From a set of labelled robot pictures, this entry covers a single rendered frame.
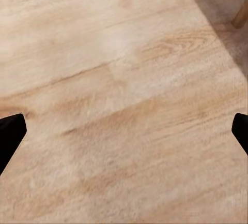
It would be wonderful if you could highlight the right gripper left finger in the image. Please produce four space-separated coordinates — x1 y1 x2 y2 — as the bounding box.
0 113 27 174

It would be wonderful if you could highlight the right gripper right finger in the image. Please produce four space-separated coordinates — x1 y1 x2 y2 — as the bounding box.
231 113 248 155

